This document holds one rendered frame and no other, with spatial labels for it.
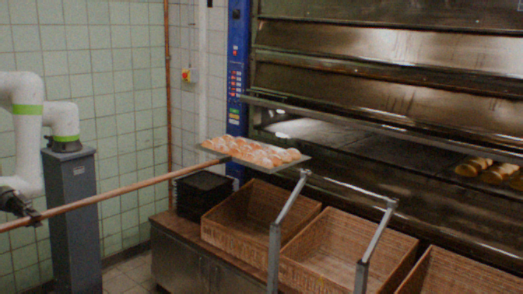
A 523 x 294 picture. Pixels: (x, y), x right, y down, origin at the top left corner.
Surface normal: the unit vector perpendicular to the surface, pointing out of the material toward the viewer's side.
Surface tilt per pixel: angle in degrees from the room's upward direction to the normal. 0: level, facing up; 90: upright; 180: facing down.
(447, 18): 90
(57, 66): 90
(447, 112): 70
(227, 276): 90
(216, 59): 90
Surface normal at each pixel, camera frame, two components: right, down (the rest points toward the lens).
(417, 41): -0.61, -0.15
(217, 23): -0.67, 0.19
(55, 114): 0.02, 0.26
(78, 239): 0.79, 0.22
